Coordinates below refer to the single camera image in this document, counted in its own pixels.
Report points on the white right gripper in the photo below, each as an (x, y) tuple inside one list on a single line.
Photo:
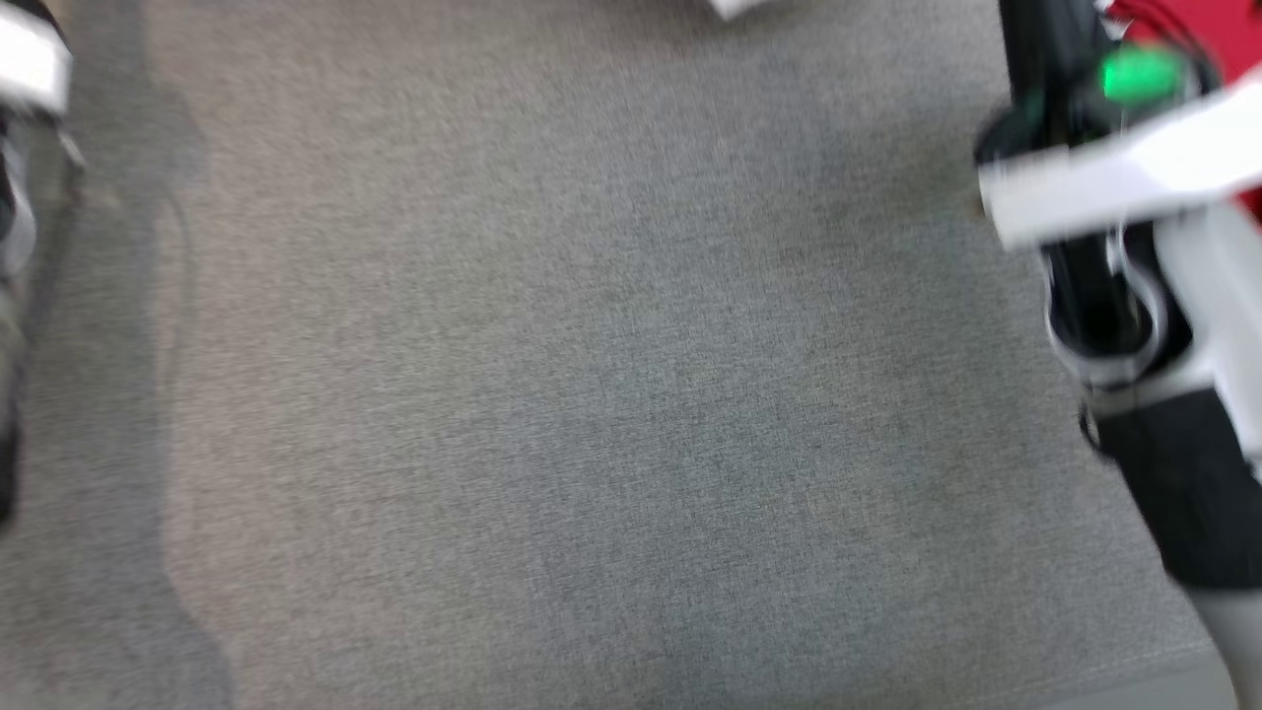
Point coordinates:
[(1114, 187)]

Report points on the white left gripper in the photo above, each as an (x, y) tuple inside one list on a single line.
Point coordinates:
[(35, 64)]

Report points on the red basketball jersey number 23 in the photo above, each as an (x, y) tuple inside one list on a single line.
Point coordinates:
[(1223, 35)]

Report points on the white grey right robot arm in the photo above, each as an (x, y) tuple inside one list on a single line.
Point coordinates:
[(1203, 473)]

